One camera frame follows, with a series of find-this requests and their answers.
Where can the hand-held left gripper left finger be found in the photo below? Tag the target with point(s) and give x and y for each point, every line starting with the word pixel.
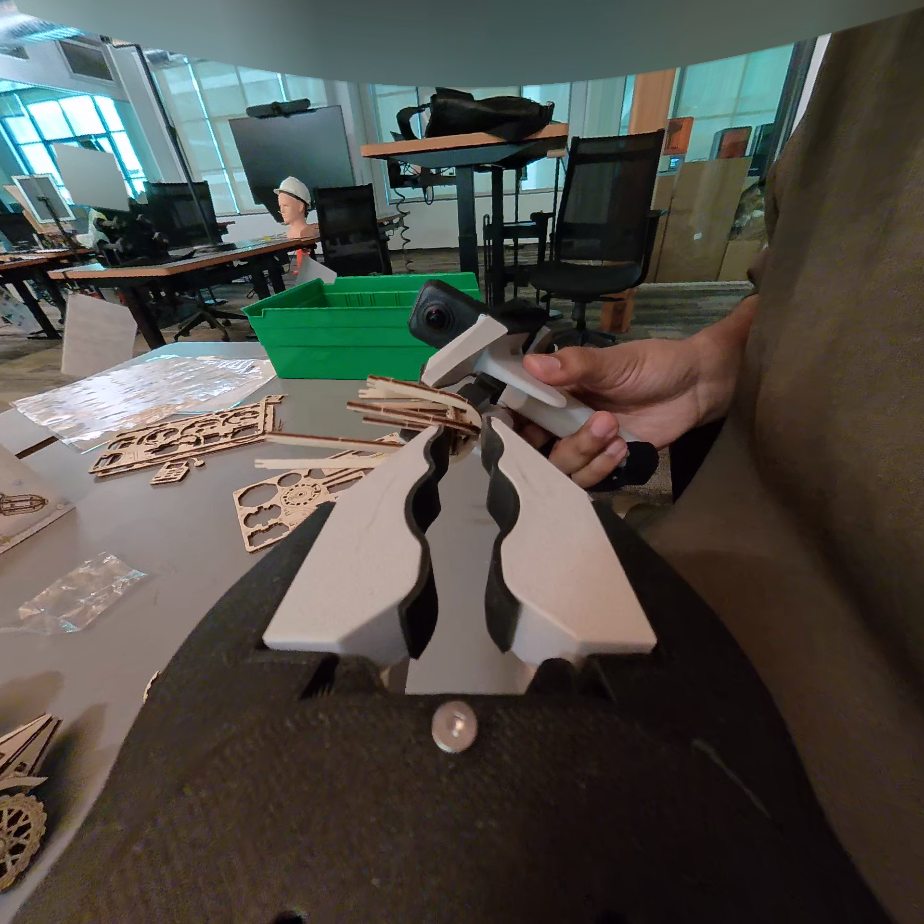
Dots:
pixel 353 563

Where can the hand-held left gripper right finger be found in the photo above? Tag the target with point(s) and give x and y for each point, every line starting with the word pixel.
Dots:
pixel 570 563

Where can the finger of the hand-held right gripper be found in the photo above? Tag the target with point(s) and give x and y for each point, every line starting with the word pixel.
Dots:
pixel 466 353

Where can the wooden model frame assembly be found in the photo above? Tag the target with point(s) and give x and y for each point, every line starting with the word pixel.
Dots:
pixel 426 404

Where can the person's right forearm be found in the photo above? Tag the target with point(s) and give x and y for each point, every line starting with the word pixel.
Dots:
pixel 730 332

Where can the wooden standing desk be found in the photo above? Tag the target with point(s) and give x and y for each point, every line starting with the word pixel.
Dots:
pixel 462 144

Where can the grey desk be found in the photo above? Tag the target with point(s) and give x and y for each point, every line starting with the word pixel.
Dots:
pixel 181 519

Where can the long wooden office desk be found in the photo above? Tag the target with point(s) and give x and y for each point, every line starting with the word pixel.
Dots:
pixel 29 260
pixel 181 263

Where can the person's right hand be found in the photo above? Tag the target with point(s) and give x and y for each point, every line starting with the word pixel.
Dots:
pixel 649 383

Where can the wooden part sheet gear pattern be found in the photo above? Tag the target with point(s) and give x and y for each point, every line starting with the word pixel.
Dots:
pixel 300 496

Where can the green plastic bin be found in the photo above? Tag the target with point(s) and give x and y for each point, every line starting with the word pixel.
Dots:
pixel 339 339

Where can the white paper sheet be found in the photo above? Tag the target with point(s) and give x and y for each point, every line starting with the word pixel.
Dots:
pixel 97 336
pixel 314 273

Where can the ornate wooden part sheet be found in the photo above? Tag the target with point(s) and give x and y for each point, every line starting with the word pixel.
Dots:
pixel 252 426

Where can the mannequin head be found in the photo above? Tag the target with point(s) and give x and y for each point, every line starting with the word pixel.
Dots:
pixel 296 220

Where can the white hard hat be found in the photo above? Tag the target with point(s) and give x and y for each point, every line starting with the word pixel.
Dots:
pixel 295 189

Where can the black bag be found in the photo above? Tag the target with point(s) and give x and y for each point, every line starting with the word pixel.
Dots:
pixel 483 116

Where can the black mesh office chair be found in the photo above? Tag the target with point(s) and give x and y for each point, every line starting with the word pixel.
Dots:
pixel 614 195

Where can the large black monitor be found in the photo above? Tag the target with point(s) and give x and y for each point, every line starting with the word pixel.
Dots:
pixel 289 155

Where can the black webcam bar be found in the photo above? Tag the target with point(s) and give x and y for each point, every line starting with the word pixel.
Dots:
pixel 274 108

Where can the clear plastic sheet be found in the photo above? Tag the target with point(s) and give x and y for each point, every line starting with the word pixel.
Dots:
pixel 144 394

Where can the cardboard box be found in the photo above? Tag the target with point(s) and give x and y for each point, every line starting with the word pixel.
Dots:
pixel 700 217

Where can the crumpled clear plastic wrap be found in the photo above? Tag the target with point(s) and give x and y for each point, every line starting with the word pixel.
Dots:
pixel 80 595

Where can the black computer monitor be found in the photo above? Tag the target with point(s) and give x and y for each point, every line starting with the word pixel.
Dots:
pixel 181 213

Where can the printed instruction paper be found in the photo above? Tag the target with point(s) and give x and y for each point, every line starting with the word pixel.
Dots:
pixel 29 519

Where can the wooden motorcycle model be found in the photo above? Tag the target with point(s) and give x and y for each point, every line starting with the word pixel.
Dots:
pixel 32 736

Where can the white board panel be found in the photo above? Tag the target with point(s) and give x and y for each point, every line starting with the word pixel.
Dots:
pixel 91 173

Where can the tablet on stand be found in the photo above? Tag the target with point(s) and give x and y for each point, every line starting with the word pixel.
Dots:
pixel 42 196

